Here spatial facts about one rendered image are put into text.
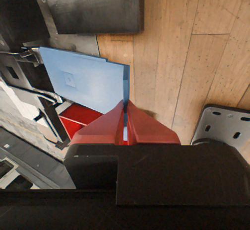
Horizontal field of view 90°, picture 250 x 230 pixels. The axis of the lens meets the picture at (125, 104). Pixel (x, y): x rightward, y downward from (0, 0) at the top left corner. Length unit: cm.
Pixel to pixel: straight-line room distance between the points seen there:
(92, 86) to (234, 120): 21
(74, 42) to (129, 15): 14
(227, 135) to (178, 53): 16
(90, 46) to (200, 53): 19
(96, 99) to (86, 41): 14
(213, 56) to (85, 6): 19
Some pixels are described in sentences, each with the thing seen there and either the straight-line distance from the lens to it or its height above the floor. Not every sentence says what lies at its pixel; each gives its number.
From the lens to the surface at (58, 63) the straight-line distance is 19.
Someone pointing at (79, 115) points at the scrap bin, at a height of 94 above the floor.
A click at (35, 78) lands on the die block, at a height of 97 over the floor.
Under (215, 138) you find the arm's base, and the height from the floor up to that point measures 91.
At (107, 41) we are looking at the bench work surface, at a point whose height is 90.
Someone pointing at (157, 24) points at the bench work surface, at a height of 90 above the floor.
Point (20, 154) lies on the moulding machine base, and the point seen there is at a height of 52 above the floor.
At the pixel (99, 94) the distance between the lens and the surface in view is 16.
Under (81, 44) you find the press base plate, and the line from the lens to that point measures 29.
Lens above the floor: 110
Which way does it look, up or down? 45 degrees down
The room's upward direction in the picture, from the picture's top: 142 degrees counter-clockwise
